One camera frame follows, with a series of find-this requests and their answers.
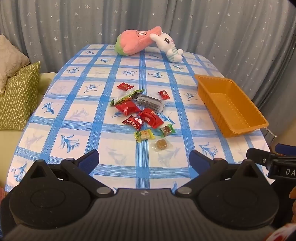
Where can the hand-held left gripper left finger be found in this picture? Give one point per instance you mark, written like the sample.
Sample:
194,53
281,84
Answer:
89,158

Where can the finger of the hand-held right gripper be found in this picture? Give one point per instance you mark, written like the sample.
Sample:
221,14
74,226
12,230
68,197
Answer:
259,155
285,147

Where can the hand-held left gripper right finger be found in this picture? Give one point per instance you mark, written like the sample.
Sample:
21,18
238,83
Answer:
198,160

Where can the clear-wrapped brown candy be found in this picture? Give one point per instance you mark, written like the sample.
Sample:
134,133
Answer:
161,144

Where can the green brown candy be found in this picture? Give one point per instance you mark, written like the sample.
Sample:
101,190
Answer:
167,130

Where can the red packet with white print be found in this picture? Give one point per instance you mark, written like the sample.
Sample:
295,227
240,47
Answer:
133,122

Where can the orange plastic tray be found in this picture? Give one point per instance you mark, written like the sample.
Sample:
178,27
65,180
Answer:
231,104

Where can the yellow green candy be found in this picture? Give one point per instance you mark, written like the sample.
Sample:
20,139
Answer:
144,135

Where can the large red snack packet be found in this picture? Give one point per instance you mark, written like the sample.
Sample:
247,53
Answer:
150,117
127,108

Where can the green snack packet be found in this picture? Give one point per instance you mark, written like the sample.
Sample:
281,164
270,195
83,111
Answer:
126,98

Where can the small red candy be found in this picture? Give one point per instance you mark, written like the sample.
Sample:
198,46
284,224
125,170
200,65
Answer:
124,86
164,94

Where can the dark clear-wrapped snack packet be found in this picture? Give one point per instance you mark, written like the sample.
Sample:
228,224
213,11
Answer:
150,103

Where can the person's right hand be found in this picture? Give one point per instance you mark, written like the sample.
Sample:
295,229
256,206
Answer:
293,192

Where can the red white printed clothing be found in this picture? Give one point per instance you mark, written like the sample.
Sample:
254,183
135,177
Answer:
282,235

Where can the blue checked tablecloth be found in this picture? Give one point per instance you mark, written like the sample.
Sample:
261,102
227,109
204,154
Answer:
92,76

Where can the cream sofa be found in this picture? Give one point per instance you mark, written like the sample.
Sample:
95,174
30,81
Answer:
47,81

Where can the green zigzag cushion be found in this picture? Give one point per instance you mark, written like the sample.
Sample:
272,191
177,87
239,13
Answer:
18,99

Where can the white rabbit plush toy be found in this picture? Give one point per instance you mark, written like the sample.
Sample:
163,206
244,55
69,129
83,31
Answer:
165,42

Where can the pink plush toy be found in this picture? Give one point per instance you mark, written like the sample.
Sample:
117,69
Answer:
131,41

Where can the beige cushion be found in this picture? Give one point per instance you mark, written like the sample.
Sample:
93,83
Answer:
11,58

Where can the grey star-print curtain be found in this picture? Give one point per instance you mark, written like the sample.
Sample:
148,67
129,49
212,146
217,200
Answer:
92,20

